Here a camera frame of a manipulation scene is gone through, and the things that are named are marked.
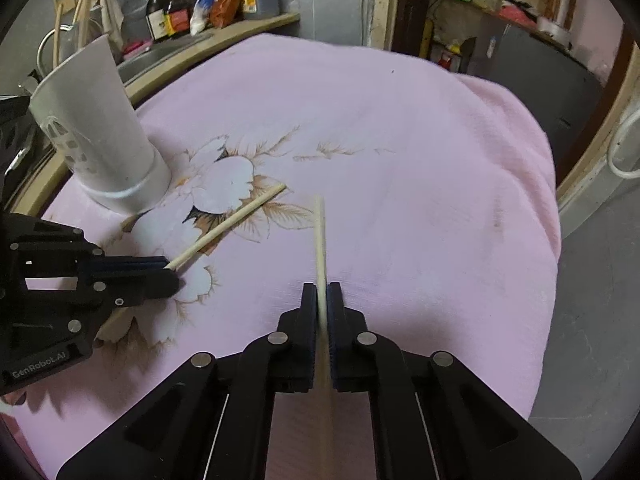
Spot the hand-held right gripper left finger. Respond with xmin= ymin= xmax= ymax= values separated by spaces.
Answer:
xmin=56 ymin=282 xmax=318 ymax=480

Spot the white packet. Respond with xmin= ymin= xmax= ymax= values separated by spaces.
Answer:
xmin=189 ymin=0 xmax=224 ymax=36

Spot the grey cabinet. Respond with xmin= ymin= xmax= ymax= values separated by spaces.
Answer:
xmin=467 ymin=20 xmax=606 ymax=162

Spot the red canister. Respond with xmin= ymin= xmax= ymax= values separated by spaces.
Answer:
xmin=435 ymin=45 xmax=461 ymax=71

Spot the metal pot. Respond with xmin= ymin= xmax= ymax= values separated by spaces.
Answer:
xmin=537 ymin=16 xmax=574 ymax=44

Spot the white plastic utensil holder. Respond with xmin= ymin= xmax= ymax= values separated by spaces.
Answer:
xmin=28 ymin=34 xmax=174 ymax=214

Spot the pink floral blanket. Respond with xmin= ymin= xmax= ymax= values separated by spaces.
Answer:
xmin=10 ymin=32 xmax=564 ymax=480

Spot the pink cloth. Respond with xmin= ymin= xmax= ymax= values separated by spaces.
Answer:
xmin=500 ymin=2 xmax=536 ymax=26

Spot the stainless steel sink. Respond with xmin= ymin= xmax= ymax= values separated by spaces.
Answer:
xmin=117 ymin=35 xmax=211 ymax=81

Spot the white hose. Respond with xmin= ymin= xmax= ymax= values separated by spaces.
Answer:
xmin=606 ymin=107 xmax=640 ymax=179

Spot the dark pump bottle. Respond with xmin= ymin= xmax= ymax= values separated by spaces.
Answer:
xmin=145 ymin=0 xmax=169 ymax=42

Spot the large soy sauce bottle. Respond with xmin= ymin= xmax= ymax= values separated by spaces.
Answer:
xmin=161 ymin=0 xmax=192 ymax=39

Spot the wooden door frame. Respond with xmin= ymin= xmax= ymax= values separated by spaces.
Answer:
xmin=366 ymin=0 xmax=640 ymax=227

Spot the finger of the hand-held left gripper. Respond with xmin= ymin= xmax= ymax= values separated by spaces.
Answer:
xmin=7 ymin=212 xmax=169 ymax=281
xmin=70 ymin=269 xmax=182 ymax=341

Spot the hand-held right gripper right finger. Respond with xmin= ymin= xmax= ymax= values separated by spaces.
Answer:
xmin=326 ymin=281 xmax=583 ymax=480

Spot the beige hanging towel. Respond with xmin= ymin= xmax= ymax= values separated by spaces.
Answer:
xmin=97 ymin=0 xmax=126 ymax=49

